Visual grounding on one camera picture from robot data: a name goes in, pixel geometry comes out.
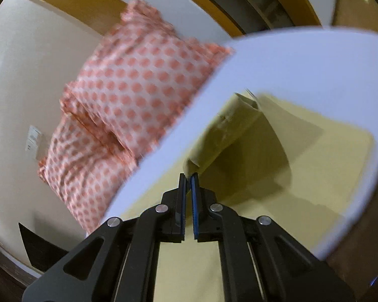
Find khaki green pants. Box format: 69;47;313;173
127;93;373;301

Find orange polka dot pillow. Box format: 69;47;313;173
60;0;232;160
38;112;138;234

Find black monitor screen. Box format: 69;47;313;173
18;223;68;272

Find white bed sheet mattress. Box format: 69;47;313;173
106;27;378;259

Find white wall switch plate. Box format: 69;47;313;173
25;126;42;160

